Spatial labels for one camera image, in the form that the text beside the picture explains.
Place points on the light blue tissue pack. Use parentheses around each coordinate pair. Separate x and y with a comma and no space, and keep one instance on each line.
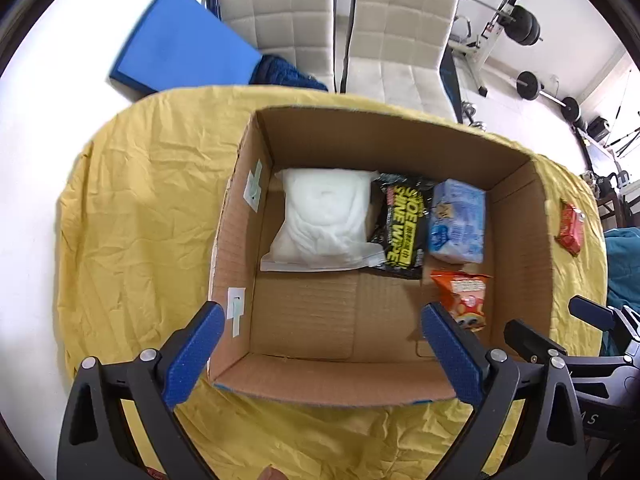
(457,223)

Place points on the black shoe wipe pack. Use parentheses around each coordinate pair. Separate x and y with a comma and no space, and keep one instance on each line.
(401,228)

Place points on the white soft pouch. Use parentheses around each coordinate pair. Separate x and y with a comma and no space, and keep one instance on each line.
(325,222)

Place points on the right beige padded chair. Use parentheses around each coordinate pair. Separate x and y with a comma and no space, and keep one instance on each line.
(394,50)

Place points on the small black speaker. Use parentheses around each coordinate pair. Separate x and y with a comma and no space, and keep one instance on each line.
(598,129)

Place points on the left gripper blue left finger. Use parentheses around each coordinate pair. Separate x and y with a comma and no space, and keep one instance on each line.
(185,354)

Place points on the yellow tablecloth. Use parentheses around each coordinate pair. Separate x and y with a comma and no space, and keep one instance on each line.
(139,216)

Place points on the left beige padded chair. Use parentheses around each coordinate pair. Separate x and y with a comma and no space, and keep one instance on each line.
(301,31)

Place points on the beige padded chair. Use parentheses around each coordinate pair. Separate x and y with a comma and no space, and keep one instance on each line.
(394,50)
(301,31)

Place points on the white barbell rack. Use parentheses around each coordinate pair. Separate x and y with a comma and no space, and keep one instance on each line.
(476,50)

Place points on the open cardboard box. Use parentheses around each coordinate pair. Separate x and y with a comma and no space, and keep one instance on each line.
(345,332)

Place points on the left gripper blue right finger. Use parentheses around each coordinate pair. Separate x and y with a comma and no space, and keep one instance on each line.
(459,353)

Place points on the chrome dumbbell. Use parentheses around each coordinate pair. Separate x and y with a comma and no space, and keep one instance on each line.
(469,112)

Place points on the red snack packet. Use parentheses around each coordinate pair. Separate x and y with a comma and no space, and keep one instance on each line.
(571,229)

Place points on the short barbell on floor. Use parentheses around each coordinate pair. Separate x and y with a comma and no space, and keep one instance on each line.
(530,88)

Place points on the black blue weight bench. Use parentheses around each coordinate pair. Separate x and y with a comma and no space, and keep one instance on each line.
(449,77)

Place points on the dark blue knitted cloth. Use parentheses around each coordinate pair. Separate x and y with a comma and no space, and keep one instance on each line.
(272,70)

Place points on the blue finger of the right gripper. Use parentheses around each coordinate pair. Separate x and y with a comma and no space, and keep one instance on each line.
(588,311)
(530,345)

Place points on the long barbell with plates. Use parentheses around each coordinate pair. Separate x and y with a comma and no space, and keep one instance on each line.
(518,23)

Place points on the orange snack packet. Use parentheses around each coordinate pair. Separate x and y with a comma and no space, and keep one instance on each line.
(463,297)

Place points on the blue foam mat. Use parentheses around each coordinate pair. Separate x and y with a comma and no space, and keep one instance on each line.
(179,43)

